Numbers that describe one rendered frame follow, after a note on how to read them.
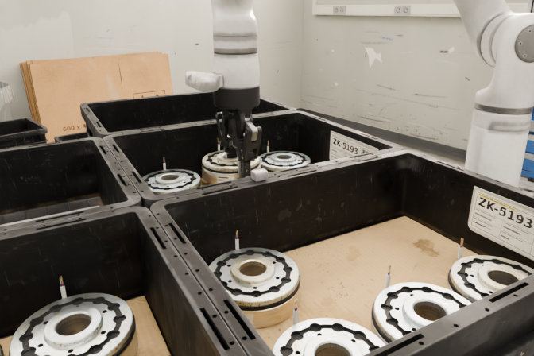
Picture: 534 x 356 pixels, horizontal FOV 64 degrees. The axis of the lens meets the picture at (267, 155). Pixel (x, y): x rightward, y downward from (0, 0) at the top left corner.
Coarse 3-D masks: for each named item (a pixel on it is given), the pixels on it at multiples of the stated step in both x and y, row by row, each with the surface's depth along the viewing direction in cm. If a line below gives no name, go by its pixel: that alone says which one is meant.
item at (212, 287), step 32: (384, 160) 62; (224, 192) 50; (512, 192) 50; (160, 224) 43; (192, 256) 37; (224, 288) 33; (512, 288) 33; (224, 320) 30; (448, 320) 29; (480, 320) 30; (512, 320) 32; (256, 352) 27; (384, 352) 27; (416, 352) 27; (448, 352) 29
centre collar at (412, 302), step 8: (416, 296) 42; (424, 296) 42; (432, 296) 42; (408, 304) 41; (416, 304) 41; (424, 304) 41; (432, 304) 41; (440, 304) 41; (448, 304) 41; (408, 312) 40; (448, 312) 40; (408, 320) 39; (416, 320) 39; (424, 320) 39
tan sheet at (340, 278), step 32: (384, 224) 63; (416, 224) 63; (288, 256) 55; (320, 256) 55; (352, 256) 55; (384, 256) 55; (416, 256) 55; (448, 256) 55; (320, 288) 49; (352, 288) 49; (384, 288) 49; (288, 320) 44; (352, 320) 44
